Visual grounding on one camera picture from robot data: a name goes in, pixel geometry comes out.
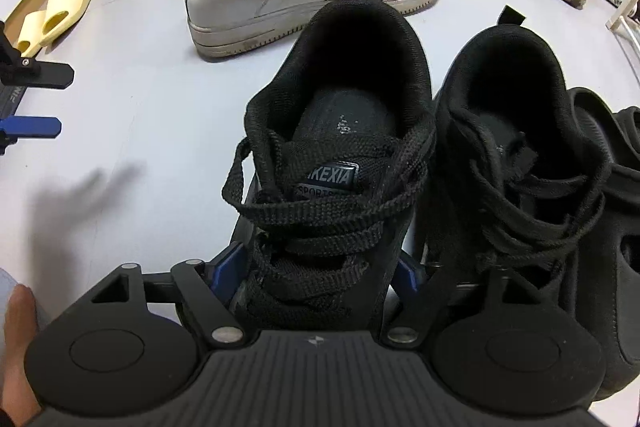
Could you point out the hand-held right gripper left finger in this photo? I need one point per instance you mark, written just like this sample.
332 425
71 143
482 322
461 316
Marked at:
227 274

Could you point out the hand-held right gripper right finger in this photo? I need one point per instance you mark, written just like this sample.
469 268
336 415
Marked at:
410 279

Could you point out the white shoe rack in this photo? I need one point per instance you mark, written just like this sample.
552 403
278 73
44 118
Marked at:
622 22

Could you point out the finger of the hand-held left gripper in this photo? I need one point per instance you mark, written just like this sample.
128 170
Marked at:
30 128
45 74

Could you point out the black lace-up sneaker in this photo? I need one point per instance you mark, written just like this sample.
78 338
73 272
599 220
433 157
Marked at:
500 72
350 57

